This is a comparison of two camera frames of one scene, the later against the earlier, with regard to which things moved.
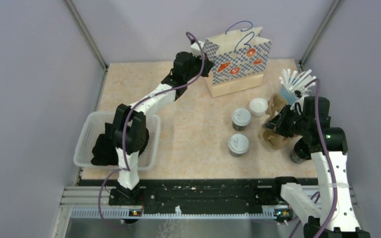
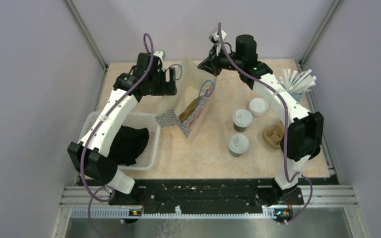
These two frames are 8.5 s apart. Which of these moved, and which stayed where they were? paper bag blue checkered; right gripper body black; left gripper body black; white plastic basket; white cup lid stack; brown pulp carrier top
Moved: left gripper body black; right gripper body black; brown pulp carrier top; paper bag blue checkered
Stayed: white cup lid stack; white plastic basket
